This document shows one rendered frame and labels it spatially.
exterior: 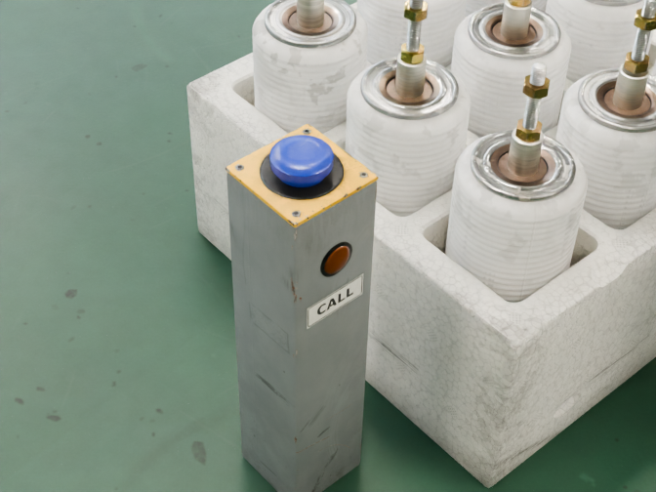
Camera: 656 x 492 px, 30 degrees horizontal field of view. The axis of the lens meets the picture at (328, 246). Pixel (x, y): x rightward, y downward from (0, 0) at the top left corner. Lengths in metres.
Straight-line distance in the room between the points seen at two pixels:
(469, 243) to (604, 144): 0.13
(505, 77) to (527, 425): 0.28
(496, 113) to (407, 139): 0.12
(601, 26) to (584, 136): 0.16
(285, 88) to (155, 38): 0.46
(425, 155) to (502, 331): 0.15
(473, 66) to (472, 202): 0.16
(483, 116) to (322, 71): 0.14
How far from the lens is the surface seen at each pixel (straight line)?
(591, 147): 0.95
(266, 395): 0.91
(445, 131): 0.93
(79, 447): 1.04
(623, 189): 0.97
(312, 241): 0.77
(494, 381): 0.91
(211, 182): 1.12
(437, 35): 1.08
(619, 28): 1.08
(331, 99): 1.02
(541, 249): 0.89
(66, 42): 1.46
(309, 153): 0.77
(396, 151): 0.93
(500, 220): 0.87
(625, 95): 0.96
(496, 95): 1.01
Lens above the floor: 0.83
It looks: 45 degrees down
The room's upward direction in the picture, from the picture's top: 1 degrees clockwise
